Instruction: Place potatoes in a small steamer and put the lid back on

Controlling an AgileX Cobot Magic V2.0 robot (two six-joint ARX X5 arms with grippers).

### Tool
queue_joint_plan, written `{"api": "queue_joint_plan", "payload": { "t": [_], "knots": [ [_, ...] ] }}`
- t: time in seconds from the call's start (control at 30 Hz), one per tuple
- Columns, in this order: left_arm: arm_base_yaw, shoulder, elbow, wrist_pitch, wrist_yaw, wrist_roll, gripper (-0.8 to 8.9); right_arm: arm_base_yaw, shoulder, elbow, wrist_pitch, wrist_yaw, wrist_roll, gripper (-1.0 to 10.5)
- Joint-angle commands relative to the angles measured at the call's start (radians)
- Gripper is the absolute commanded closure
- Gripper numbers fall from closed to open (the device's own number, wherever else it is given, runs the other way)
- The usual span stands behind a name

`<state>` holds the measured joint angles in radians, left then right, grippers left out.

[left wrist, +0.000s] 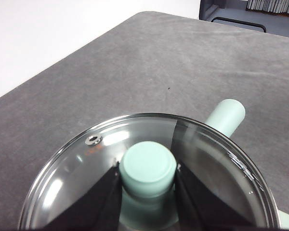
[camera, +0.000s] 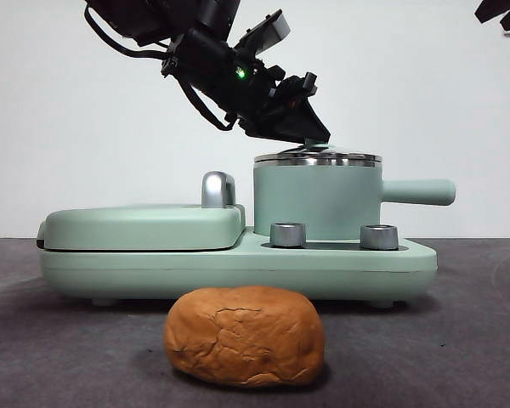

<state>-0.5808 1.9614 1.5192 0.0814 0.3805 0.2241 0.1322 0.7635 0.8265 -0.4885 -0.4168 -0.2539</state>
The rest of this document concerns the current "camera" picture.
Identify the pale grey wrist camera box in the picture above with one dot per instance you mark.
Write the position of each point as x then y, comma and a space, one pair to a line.
276, 27

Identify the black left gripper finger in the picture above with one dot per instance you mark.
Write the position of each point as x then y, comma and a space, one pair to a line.
289, 121

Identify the glass lid with green knob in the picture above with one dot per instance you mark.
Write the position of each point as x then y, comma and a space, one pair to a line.
323, 155

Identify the silver control knob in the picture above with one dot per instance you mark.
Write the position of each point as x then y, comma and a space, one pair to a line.
379, 238
287, 235

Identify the brown potato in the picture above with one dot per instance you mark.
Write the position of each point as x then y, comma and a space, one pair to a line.
242, 336

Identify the mint green steamer pot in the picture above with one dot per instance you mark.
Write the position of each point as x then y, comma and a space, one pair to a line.
314, 200

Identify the mint green griddle cover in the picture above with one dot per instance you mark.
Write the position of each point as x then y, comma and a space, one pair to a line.
132, 225

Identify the mint green breakfast machine base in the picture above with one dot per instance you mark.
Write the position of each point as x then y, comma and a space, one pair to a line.
238, 272

